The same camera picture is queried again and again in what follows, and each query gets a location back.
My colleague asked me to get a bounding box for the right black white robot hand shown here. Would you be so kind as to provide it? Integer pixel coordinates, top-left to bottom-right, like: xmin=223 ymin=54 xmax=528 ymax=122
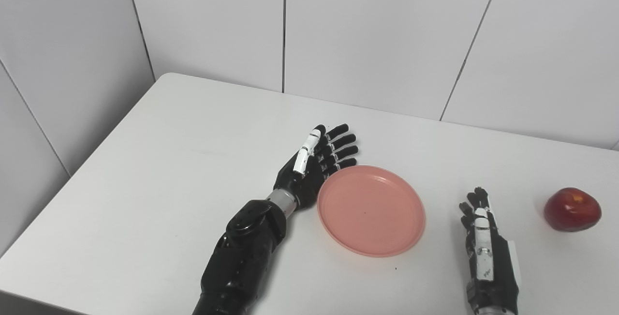
xmin=458 ymin=187 xmax=522 ymax=313

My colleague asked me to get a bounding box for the pink plastic plate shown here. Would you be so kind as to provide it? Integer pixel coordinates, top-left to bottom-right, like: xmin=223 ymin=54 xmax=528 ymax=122
xmin=317 ymin=165 xmax=427 ymax=258

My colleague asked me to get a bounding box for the red apple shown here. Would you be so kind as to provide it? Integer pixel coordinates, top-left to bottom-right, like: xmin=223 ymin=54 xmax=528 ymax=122
xmin=544 ymin=187 xmax=603 ymax=232

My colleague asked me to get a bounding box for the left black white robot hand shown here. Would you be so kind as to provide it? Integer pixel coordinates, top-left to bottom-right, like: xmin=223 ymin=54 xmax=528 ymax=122
xmin=274 ymin=123 xmax=359 ymax=209

